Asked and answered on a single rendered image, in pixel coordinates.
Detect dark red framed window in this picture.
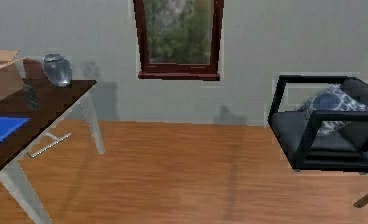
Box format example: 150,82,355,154
132,0,225,82

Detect black armchair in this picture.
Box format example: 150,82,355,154
267,74,368,173

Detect dark brown table white legs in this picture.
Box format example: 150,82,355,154
0,59,106,224

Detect clear glass vase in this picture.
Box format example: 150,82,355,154
41,53,73,88

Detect blue white patterned pillow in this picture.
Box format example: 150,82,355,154
298,83,368,137

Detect dark grey small object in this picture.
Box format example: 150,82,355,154
22,84,40,111

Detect blue flat book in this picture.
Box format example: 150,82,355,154
0,116,31,145

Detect brown cardboard box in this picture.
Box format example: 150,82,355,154
0,49,29,106

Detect brown wooden leg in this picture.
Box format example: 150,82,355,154
353,188,368,209

